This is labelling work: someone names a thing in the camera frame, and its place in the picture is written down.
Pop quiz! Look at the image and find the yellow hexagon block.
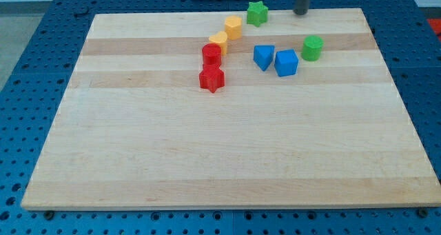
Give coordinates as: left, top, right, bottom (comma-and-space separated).
224, 15, 242, 40

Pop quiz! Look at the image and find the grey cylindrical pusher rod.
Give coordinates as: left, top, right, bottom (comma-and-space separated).
293, 0, 311, 15

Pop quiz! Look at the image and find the red cylinder block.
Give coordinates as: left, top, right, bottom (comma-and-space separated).
201, 43, 222, 65

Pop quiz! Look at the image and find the green cylinder block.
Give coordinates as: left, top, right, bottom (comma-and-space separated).
301, 35, 324, 61

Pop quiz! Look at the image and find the blue triangle block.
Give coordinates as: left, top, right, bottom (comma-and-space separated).
253, 45, 275, 72

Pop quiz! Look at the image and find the red star block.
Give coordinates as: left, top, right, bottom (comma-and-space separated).
198, 64, 225, 93

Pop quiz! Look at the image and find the blue cube block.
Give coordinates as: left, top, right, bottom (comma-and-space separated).
274, 49, 299, 77

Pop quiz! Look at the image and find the green star block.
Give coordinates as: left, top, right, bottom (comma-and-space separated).
247, 1, 269, 27

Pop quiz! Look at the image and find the yellow heart block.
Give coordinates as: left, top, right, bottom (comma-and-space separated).
209, 31, 228, 56

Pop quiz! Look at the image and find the wooden board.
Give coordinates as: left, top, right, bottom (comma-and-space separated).
21, 8, 440, 211

